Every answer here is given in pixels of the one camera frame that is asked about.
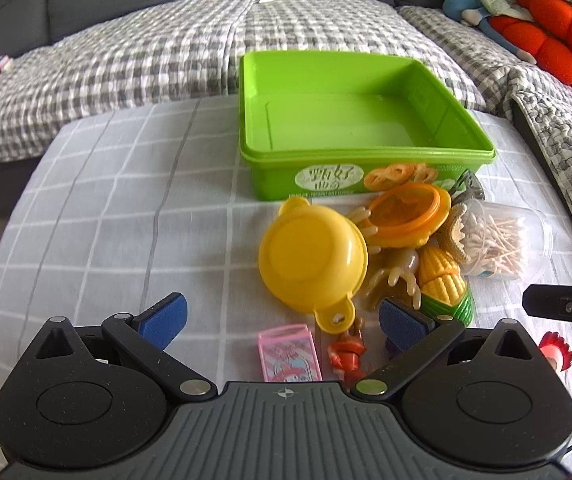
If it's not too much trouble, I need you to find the light grey grid tablecloth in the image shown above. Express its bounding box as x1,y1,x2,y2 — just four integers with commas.
0,95,572,461

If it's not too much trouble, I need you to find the pink card box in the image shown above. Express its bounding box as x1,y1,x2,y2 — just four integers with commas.
257,324,323,383

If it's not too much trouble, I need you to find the grey quilted patterned blanket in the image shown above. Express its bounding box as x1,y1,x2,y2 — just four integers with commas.
510,67,572,273

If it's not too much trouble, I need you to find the orange toy bowl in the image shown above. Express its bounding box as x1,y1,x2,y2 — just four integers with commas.
363,182,452,250

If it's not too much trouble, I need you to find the clear cotton swab container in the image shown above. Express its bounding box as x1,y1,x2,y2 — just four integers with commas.
458,199,552,281

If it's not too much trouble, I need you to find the red ruffled toy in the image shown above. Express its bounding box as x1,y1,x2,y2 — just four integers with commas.
538,331,572,373

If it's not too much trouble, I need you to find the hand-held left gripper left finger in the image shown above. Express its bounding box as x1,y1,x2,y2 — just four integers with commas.
27,292,217,402

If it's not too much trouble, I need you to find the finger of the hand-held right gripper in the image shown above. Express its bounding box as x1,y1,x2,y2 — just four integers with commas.
522,282,572,322

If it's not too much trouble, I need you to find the brown gourd toy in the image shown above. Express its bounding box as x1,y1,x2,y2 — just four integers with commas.
348,207,381,256

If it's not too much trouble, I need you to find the grey hair clip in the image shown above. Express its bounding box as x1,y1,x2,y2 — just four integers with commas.
448,170,485,206

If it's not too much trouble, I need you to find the blue plush toy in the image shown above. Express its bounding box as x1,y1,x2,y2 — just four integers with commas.
442,0,539,66

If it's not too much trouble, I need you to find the green plastic box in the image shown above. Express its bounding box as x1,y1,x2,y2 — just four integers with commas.
238,51,496,201

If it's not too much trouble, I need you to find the yellow toy corn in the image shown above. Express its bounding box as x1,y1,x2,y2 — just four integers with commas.
418,242,475,325

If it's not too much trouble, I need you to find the yellow toy pot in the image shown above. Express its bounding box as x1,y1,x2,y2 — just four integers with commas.
258,196,369,333

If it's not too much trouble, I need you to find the red toy figure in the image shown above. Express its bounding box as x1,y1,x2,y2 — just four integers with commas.
327,316,367,386

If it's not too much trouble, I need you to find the orange segmented cushion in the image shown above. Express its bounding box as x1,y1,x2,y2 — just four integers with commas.
488,0,572,93

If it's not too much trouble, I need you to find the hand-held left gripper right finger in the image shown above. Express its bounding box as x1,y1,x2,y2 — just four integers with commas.
350,297,542,402

